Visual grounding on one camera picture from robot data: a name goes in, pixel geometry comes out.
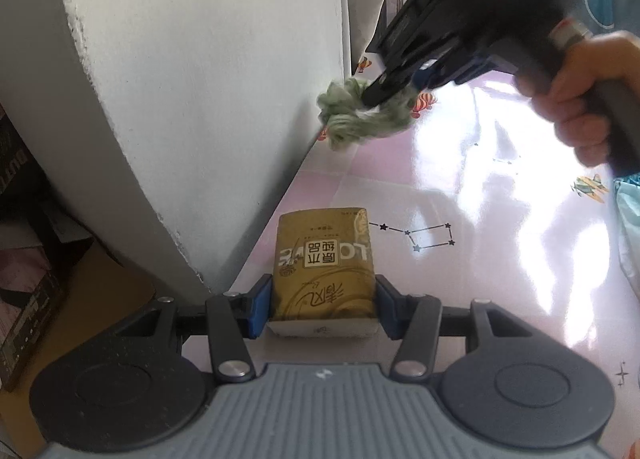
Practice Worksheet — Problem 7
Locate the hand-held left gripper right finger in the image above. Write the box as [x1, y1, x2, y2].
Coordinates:
[374, 274, 519, 383]

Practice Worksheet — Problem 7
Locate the dark printed carton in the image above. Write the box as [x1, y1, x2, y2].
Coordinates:
[0, 104, 72, 393]

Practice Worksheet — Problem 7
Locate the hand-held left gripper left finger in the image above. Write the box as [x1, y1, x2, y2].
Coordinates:
[125, 274, 274, 383]

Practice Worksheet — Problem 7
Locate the gold tissue packet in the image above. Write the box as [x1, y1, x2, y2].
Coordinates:
[267, 206, 380, 341]

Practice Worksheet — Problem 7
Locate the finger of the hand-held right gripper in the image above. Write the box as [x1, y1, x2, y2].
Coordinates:
[414, 58, 502, 91]
[358, 58, 437, 110]

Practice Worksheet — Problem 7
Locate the person's right hand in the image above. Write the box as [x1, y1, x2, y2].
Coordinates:
[515, 30, 640, 168]

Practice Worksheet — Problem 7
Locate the pale plastic bag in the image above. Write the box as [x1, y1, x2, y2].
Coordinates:
[614, 174, 640, 301]

